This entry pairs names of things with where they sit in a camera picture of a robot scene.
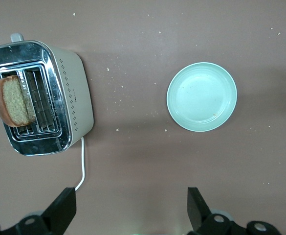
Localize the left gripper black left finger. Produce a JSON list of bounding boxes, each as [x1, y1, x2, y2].
[[0, 187, 77, 235]]

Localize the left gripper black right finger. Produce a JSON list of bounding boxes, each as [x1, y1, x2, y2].
[[186, 187, 282, 235]]

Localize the pale green plate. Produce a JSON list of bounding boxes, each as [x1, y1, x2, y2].
[[166, 62, 238, 133]]

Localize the beige chrome two-slot toaster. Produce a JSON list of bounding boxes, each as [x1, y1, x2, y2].
[[0, 33, 95, 157]]

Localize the brown toast slice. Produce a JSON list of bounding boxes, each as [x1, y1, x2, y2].
[[0, 75, 37, 127]]

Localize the white toaster power cord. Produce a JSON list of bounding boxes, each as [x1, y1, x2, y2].
[[74, 137, 86, 192]]

